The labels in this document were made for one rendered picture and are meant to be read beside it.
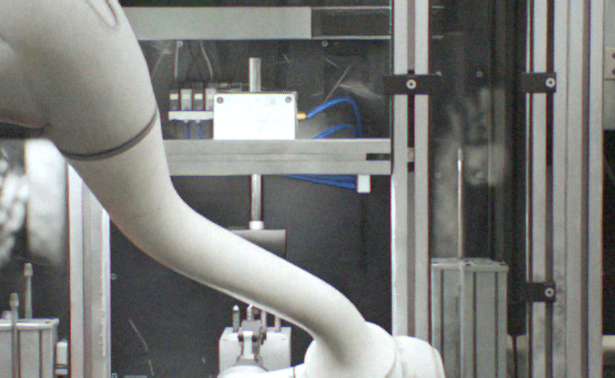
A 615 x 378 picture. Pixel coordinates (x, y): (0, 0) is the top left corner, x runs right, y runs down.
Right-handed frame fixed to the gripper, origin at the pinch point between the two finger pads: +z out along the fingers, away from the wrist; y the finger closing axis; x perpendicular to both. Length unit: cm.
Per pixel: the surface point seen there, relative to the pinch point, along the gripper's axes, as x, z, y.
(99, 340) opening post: 19.1, -12.9, 5.5
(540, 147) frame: -37.3, -10.5, 29.9
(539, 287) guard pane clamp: -37.2, -12.2, 12.1
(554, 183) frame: -39.1, -10.9, 25.3
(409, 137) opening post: -20.8, -9.4, 31.1
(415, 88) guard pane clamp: -21.4, -10.5, 37.5
